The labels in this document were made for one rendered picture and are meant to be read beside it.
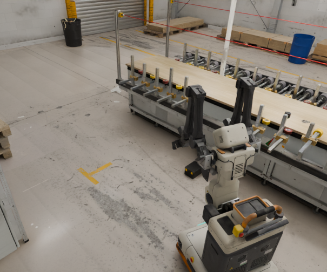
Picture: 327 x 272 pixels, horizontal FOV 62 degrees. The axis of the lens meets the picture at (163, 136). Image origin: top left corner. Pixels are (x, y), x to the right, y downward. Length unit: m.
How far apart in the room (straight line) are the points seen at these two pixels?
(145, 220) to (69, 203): 0.88
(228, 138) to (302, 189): 1.79
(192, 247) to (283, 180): 1.54
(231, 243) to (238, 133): 0.73
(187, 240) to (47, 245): 1.34
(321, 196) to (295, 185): 0.28
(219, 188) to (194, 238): 0.63
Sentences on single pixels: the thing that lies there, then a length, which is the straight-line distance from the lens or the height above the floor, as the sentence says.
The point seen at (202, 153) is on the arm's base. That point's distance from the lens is 1.93.
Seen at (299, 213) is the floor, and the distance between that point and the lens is 3.55.
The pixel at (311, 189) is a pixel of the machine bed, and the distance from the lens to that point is 3.51.
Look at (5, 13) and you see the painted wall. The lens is 8.99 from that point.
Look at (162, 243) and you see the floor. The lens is 2.89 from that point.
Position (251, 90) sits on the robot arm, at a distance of 2.11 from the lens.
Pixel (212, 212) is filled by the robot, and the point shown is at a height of 0.75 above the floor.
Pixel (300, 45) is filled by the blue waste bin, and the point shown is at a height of 0.52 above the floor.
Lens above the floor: 2.36
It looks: 33 degrees down
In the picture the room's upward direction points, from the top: 3 degrees clockwise
